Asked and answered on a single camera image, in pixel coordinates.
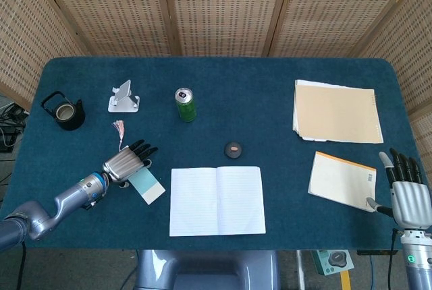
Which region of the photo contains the grey-blue robot torso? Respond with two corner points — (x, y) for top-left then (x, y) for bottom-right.
(134, 249), (281, 290)

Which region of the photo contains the teal product box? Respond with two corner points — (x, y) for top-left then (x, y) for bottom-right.
(310, 249), (354, 276)

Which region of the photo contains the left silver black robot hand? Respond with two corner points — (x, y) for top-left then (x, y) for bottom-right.
(102, 139), (159, 189)

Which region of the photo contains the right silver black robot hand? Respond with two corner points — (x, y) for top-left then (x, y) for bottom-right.
(366, 148), (432, 231)

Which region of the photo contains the woven folding screen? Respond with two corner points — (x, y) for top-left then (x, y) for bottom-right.
(0, 0), (432, 186)

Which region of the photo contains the green drink can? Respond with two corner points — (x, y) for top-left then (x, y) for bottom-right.
(174, 87), (198, 123)

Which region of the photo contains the black lid wooden knob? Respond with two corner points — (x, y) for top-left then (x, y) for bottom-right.
(223, 141), (243, 160)

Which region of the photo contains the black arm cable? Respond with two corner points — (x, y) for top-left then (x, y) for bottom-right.
(19, 241), (28, 290)
(387, 228), (402, 290)

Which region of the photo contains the black teapot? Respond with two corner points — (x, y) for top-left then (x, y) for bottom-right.
(40, 90), (86, 132)

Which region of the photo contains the kraft notepad orange binding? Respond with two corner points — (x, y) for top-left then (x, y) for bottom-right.
(307, 150), (377, 213)

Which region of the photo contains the cream teal bookmark pink tassel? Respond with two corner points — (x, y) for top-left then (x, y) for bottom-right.
(112, 119), (166, 206)

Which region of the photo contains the white folding phone stand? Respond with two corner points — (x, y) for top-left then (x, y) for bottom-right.
(107, 79), (141, 113)

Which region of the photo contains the blue cable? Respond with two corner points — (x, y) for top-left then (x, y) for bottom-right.
(368, 255), (377, 290)

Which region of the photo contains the open lined notebook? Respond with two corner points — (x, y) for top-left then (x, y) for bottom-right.
(169, 165), (267, 237)

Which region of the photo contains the blue felt table cover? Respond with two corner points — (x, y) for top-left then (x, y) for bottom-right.
(0, 56), (410, 252)

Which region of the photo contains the black floor cable bundle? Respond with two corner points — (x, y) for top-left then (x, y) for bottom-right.
(0, 99), (30, 152)

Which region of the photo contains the manila folder stack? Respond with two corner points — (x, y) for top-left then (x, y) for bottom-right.
(292, 79), (385, 144)

